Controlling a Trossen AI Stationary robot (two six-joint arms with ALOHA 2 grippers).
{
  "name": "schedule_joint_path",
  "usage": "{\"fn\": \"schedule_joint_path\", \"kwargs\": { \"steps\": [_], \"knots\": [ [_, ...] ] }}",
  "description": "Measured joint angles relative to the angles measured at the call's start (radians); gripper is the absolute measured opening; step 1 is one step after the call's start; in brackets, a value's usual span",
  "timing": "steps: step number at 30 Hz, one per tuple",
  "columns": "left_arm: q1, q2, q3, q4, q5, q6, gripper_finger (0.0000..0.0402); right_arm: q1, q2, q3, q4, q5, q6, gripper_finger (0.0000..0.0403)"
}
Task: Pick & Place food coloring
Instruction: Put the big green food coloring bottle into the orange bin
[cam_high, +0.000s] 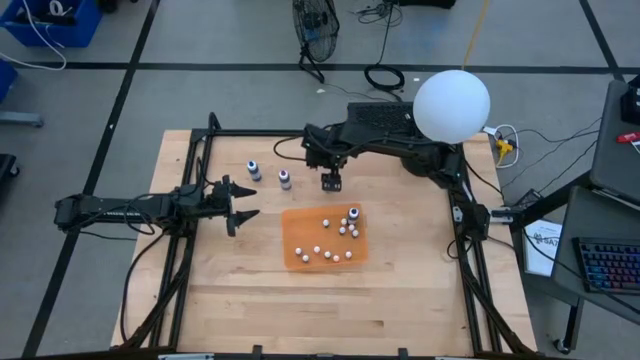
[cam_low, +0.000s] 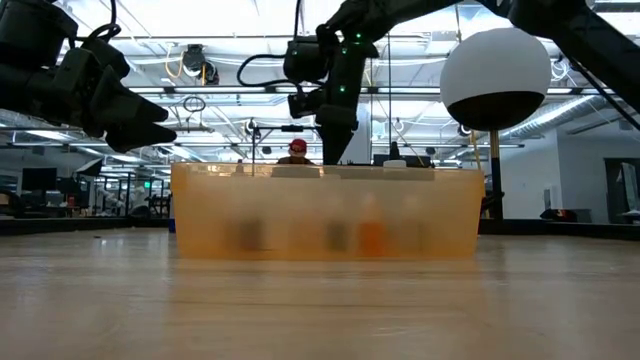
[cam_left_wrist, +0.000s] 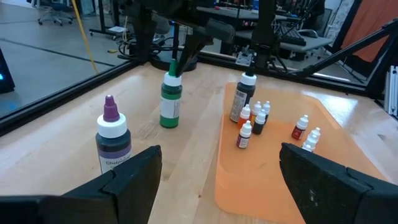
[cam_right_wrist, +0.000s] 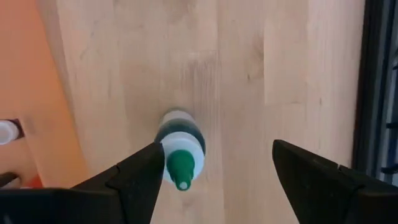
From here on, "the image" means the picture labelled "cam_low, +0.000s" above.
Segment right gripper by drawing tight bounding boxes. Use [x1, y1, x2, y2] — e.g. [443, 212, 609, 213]
[315, 57, 369, 166]

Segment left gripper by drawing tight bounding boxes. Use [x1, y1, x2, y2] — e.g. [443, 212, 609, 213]
[44, 37, 178, 154]

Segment black-capped food coloring bottle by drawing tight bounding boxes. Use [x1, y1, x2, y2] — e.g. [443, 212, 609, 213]
[382, 141, 409, 170]

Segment person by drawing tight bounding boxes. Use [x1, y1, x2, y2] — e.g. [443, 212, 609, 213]
[277, 138, 316, 166]

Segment background robot workstation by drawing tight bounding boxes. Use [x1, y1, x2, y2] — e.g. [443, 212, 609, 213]
[92, 174, 174, 219]

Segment black monitor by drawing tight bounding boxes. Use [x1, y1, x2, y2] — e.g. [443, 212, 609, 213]
[20, 167, 59, 192]
[372, 153, 434, 169]

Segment black lamp stand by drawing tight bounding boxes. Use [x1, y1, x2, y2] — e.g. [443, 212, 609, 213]
[482, 129, 505, 221]

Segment white globe lamp shade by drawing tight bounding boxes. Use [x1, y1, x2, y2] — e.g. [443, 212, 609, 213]
[439, 27, 553, 132]

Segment black and red bag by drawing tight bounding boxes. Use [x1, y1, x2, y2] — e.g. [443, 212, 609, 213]
[538, 208, 579, 223]

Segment black stand frame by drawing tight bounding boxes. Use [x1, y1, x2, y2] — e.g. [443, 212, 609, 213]
[249, 124, 321, 166]

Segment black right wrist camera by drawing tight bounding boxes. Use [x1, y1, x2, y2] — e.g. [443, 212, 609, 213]
[287, 89, 326, 120]

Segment black ceiling cable reel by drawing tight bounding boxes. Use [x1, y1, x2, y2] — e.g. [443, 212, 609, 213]
[180, 43, 221, 86]

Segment black aluminium table frame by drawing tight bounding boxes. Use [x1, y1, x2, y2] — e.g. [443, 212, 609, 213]
[0, 215, 640, 241]

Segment silver ventilation duct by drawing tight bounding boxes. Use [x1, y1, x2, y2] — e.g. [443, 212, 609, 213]
[499, 94, 601, 141]

